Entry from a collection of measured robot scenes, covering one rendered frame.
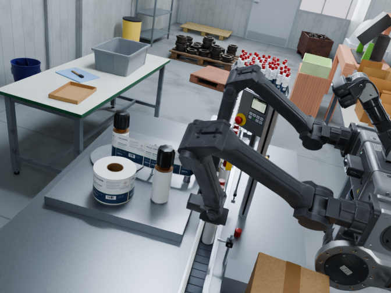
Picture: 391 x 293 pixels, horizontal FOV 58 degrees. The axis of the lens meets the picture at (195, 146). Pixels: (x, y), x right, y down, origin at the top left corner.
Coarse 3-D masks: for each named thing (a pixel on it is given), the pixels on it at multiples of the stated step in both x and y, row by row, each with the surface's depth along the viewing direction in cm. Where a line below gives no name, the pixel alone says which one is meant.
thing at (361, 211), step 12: (348, 204) 89; (360, 204) 89; (372, 204) 87; (348, 216) 88; (360, 216) 87; (372, 216) 85; (348, 228) 90; (360, 228) 88; (372, 228) 86; (360, 240) 89
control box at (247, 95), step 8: (248, 96) 159; (256, 96) 156; (240, 104) 163; (248, 104) 160; (240, 112) 164; (248, 112) 161; (256, 112) 158; (248, 120) 162; (264, 120) 155; (248, 128) 163; (256, 128) 160
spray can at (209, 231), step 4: (208, 224) 147; (212, 224) 147; (204, 228) 151; (208, 228) 148; (212, 228) 148; (204, 232) 151; (208, 232) 149; (212, 232) 149; (204, 236) 151; (208, 236) 150; (212, 236) 150; (204, 240) 152; (208, 240) 151; (212, 240) 152; (208, 244) 152
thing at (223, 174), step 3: (225, 162) 177; (222, 165) 180; (225, 165) 178; (222, 168) 179; (219, 171) 181; (222, 171) 179; (225, 171) 179; (228, 171) 180; (219, 174) 181; (222, 174) 180; (225, 174) 180; (228, 174) 181; (219, 177) 182; (222, 177) 181; (225, 177) 181; (225, 180) 182; (225, 183) 183; (225, 186) 185
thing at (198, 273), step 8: (232, 168) 211; (200, 240) 154; (200, 248) 150; (208, 248) 151; (200, 256) 146; (208, 256) 147; (200, 264) 143; (192, 272) 138; (200, 272) 139; (192, 280) 135; (200, 280) 136; (192, 288) 132; (200, 288) 132
